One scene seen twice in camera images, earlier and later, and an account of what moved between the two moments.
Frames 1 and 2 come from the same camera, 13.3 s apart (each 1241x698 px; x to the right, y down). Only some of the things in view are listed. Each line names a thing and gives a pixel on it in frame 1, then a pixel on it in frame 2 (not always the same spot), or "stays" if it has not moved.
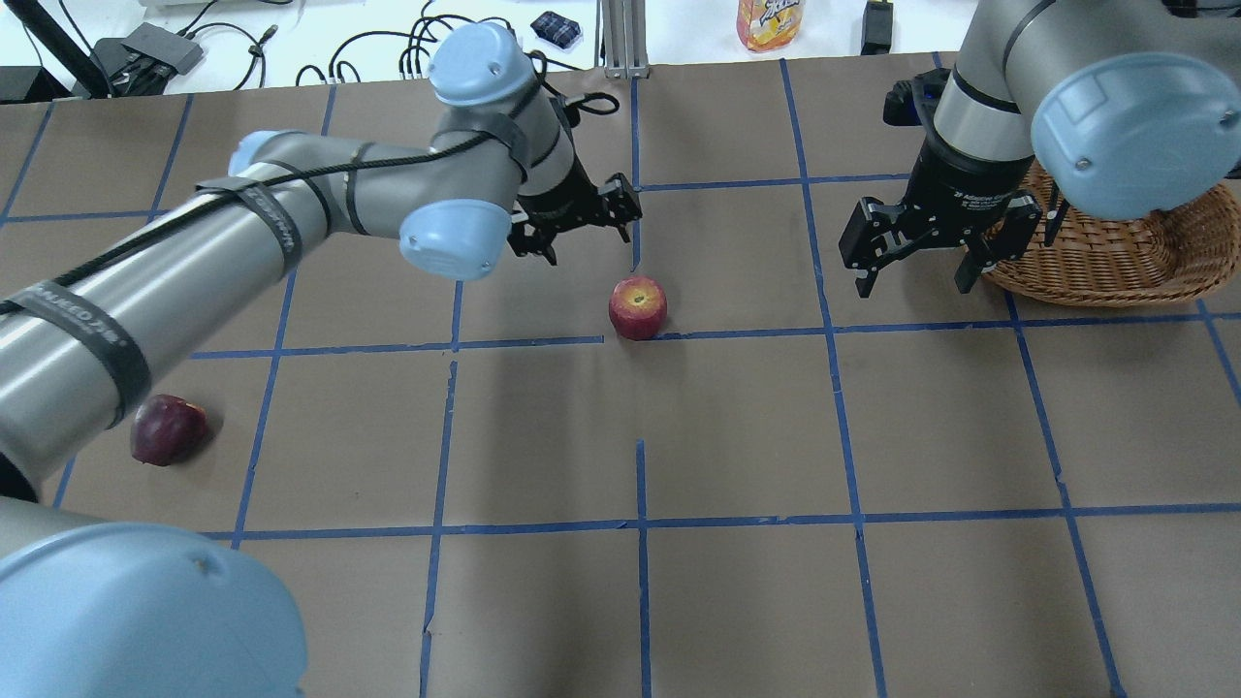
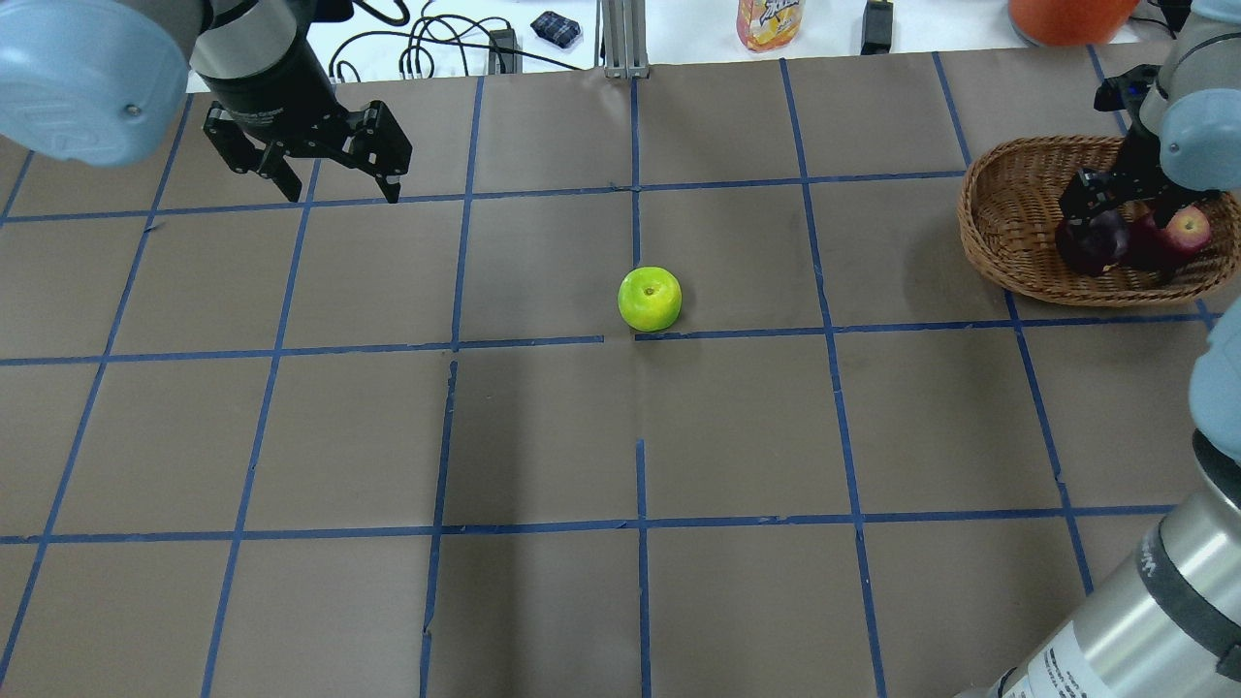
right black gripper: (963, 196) to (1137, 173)
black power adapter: (876, 28) stays
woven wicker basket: (1101, 262) stays
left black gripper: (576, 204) to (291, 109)
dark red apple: (168, 430) to (1092, 247)
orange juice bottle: (764, 25) stays
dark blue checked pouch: (558, 29) stays
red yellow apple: (638, 307) to (1183, 236)
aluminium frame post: (625, 39) stays
